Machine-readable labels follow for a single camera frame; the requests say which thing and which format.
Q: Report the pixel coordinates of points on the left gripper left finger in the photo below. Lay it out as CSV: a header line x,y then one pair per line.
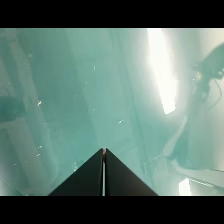
x,y
87,180

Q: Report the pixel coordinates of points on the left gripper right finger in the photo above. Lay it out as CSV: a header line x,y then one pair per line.
x,y
123,180

